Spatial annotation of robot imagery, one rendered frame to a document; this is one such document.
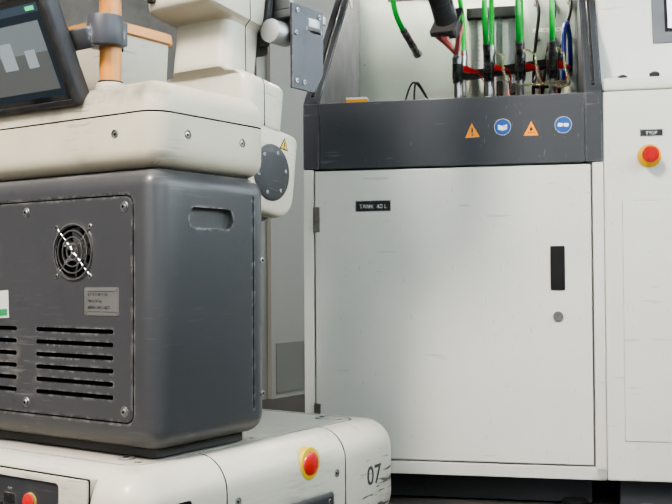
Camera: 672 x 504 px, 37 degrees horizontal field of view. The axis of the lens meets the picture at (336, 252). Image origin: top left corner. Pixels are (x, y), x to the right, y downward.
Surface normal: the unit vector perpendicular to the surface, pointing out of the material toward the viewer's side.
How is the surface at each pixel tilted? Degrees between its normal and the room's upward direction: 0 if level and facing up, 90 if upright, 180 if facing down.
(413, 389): 90
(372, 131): 90
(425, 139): 90
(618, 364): 90
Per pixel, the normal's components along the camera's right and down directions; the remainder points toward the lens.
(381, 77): -0.21, -0.02
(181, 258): 0.82, -0.02
